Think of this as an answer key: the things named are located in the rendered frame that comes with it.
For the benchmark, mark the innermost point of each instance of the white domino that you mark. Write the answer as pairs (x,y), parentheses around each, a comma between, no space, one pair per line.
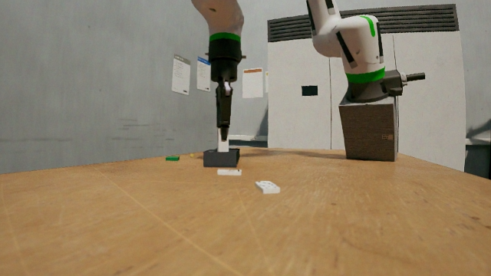
(229,172)
(267,187)

